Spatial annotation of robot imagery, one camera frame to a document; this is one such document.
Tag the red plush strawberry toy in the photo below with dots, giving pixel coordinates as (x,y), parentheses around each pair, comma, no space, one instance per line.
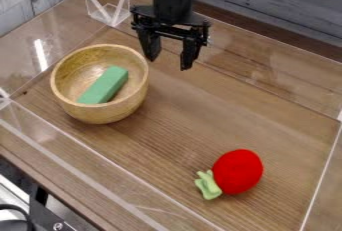
(235,173)

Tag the clear acrylic tray wall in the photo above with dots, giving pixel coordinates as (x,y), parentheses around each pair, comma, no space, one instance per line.
(109,196)

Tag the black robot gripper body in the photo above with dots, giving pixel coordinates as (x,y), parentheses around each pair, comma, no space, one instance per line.
(171,19)

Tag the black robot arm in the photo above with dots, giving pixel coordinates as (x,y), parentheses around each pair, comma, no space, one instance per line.
(169,18)

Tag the clear acrylic corner bracket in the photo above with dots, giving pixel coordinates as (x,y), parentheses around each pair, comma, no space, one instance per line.
(108,14)

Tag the green foam block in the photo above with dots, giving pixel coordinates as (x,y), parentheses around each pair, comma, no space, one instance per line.
(105,86)

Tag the black table leg bracket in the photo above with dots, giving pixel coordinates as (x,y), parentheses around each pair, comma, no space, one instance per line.
(44,219)

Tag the brown wooden bowl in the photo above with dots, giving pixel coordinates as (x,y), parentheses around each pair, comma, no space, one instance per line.
(80,68)

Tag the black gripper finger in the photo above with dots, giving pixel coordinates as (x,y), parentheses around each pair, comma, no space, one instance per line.
(151,43)
(188,55)

